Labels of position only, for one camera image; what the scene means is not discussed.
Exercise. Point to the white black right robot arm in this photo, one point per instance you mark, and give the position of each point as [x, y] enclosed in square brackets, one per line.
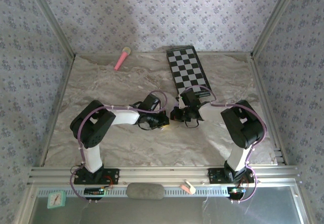
[240, 125]

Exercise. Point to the black grey chessboard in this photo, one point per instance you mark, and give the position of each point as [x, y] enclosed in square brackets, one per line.
[187, 67]

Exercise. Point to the pink toy microphone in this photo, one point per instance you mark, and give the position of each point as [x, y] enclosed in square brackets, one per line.
[121, 59]

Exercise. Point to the aluminium mounting rail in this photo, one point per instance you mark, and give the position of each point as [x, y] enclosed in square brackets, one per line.
[164, 174]

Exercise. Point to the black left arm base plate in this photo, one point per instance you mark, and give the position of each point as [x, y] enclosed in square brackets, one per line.
[114, 176]

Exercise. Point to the aluminium table side rail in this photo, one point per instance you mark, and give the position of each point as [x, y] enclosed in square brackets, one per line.
[257, 74]
[65, 82]

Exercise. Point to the aluminium frame post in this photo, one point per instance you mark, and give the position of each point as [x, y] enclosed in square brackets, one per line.
[276, 19]
[50, 19]

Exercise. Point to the grey metal sheet tray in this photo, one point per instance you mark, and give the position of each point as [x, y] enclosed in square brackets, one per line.
[164, 211]

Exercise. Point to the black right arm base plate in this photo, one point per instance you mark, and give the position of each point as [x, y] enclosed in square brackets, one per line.
[215, 176]

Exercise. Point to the teal alarm clock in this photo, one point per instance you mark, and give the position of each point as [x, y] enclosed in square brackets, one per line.
[56, 200]

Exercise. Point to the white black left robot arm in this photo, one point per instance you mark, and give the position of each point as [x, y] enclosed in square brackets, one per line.
[124, 116]

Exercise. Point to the grey oblong stone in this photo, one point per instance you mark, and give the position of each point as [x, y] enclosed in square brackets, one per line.
[145, 191]

